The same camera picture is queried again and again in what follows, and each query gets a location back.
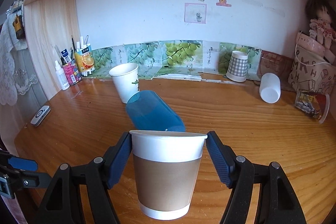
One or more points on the grey checkered cup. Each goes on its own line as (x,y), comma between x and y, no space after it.
(238,67)

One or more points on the white remote device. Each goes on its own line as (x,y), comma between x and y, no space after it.
(40,115)

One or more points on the white paper cup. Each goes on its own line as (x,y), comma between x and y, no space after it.
(125,79)

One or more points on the blue plastic cup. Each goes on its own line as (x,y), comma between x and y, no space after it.
(148,111)

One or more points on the white lace cloth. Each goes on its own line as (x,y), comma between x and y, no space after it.
(15,79)

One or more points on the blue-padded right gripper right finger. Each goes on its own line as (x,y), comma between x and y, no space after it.
(277,202)

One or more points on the crumpled printed paper cup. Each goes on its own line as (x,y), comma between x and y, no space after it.
(316,105)

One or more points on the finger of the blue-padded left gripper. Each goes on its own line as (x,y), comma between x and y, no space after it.
(18,173)

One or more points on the brown sleeved paper cup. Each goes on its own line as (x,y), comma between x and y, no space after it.
(166,166)

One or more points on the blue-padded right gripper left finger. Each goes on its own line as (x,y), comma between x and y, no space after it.
(62,200)

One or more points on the yellow hanging toy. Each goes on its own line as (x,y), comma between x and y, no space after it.
(19,28)

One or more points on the pink can pen holder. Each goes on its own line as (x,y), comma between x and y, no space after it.
(72,73)

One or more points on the orange juice carton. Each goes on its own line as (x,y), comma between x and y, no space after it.
(85,61)

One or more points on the white plastic bottle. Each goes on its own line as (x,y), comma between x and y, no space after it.
(61,76)

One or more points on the grape-printed paper backdrop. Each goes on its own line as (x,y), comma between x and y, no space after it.
(174,57)

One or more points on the small white plastic cup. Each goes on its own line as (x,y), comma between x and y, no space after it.
(270,88)

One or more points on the letter-printed canvas bag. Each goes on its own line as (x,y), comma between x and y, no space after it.
(311,73)

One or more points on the rag doll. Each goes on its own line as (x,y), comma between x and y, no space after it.
(321,29)

